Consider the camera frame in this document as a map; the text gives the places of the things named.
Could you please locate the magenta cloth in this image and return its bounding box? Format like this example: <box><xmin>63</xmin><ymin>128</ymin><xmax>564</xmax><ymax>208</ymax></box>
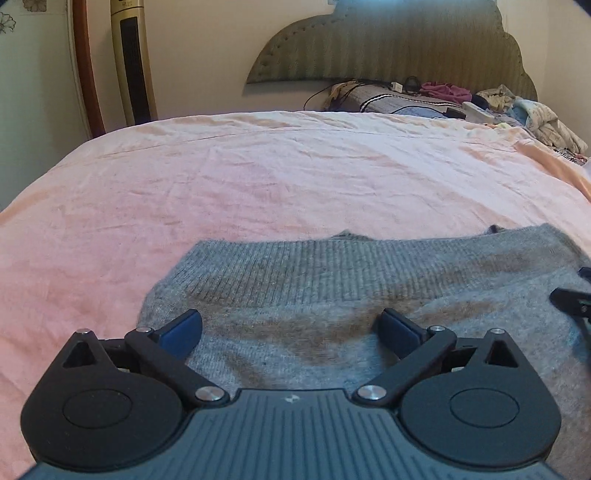
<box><xmin>419</xmin><ymin>82</ymin><xmax>472</xmax><ymax>106</ymax></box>

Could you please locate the black cable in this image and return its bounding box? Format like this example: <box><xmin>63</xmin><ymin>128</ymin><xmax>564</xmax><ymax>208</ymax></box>
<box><xmin>304</xmin><ymin>76</ymin><xmax>421</xmax><ymax>112</ymax></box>

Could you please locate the black white striped cloth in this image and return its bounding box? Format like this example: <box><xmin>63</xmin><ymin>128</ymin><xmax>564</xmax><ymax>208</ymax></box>
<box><xmin>551</xmin><ymin>147</ymin><xmax>589</xmax><ymax>164</ymax></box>

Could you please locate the pink blanket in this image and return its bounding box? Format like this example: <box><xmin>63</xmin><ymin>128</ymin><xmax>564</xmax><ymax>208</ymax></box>
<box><xmin>0</xmin><ymin>110</ymin><xmax>591</xmax><ymax>480</ymax></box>

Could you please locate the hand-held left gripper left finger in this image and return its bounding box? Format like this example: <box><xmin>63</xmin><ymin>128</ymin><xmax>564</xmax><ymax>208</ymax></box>
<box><xmin>61</xmin><ymin>309</ymin><xmax>230</xmax><ymax>409</ymax></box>

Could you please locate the olive padded headboard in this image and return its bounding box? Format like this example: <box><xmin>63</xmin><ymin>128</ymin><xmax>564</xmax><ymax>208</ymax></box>
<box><xmin>246</xmin><ymin>0</ymin><xmax>539</xmax><ymax>100</ymax></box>

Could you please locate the grey sweater with navy sleeves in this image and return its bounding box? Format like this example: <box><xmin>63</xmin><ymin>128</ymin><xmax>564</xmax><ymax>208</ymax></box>
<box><xmin>139</xmin><ymin>224</ymin><xmax>591</xmax><ymax>480</ymax></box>

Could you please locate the brown wooden frame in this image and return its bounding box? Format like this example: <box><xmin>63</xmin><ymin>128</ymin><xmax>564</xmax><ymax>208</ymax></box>
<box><xmin>71</xmin><ymin>0</ymin><xmax>106</xmax><ymax>139</ymax></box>

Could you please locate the gold tower heater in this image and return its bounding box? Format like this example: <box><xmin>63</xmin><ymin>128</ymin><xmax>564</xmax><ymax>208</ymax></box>
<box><xmin>110</xmin><ymin>0</ymin><xmax>158</xmax><ymax>125</ymax></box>

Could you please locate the pile of light printed clothes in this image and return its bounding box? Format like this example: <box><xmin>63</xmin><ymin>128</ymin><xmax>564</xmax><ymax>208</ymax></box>
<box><xmin>475</xmin><ymin>84</ymin><xmax>589</xmax><ymax>155</ymax></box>

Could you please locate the striped grey pillow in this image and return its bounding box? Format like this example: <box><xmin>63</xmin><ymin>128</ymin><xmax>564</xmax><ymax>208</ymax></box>
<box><xmin>329</xmin><ymin>82</ymin><xmax>467</xmax><ymax>120</ymax></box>

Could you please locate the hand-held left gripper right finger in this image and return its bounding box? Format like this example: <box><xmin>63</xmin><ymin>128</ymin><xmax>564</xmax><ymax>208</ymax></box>
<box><xmin>353</xmin><ymin>308</ymin><xmax>523</xmax><ymax>408</ymax></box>

